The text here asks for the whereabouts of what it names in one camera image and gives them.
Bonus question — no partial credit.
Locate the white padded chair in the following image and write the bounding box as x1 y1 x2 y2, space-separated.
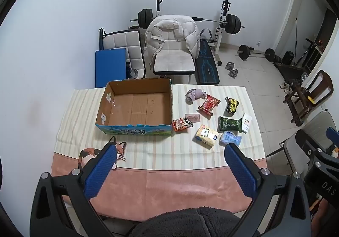
152 48 196 76

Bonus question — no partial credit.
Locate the green tissue packet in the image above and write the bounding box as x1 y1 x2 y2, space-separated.
217 116 243 133

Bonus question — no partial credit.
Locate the red snack packet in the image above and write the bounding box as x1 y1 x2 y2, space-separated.
198 94 221 116

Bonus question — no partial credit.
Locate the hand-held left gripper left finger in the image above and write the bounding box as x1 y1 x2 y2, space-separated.
30 144 118 237

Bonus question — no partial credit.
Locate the small black barbell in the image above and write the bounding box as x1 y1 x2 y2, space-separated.
236 44 276 62

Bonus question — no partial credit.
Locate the black speaker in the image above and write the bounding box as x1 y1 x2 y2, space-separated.
281 51 295 65

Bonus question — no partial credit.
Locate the blue tissue packet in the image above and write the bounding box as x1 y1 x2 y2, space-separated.
219 130 243 147

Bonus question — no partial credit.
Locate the orange panda snack packet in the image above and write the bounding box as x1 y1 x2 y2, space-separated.
172 117 194 132

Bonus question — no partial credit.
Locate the person's right hand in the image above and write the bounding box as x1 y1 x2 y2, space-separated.
312 197 339 224

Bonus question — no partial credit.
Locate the black barbell on rack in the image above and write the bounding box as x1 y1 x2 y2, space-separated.
130 9 245 35

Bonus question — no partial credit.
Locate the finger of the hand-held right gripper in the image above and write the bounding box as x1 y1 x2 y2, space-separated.
326 127 339 145
295 130 322 172

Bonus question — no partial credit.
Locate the white quilted chair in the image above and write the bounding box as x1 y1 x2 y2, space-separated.
99 28 146 79

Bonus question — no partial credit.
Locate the yellow tissue packet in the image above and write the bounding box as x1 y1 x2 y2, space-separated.
195 124 220 150

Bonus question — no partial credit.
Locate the person's dark fleece clothing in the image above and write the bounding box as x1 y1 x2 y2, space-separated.
128 207 256 237

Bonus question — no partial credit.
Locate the black weight bench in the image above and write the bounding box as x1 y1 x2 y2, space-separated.
195 29 220 85

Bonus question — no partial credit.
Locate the cardboard box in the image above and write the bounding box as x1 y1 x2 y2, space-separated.
95 78 173 137

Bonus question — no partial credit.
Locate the striped cat print tablecloth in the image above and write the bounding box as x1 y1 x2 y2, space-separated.
50 85 267 213

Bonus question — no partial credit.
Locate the white cigarette box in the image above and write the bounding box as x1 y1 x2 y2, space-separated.
242 113 252 134

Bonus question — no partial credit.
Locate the grey folding chair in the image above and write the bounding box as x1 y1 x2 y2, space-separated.
278 111 339 174

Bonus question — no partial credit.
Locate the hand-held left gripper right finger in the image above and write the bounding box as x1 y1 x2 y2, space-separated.
224 144 311 237

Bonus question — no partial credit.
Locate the blue foam mat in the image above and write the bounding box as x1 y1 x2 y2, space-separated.
95 48 127 88

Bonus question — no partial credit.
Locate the black yellow wipes packet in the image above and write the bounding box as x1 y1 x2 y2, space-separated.
225 97 240 116

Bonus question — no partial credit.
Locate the grey cloth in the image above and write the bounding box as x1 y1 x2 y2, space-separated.
185 89 207 105

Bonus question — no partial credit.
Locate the dark wooden chair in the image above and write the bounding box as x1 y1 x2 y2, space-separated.
282 70 333 126

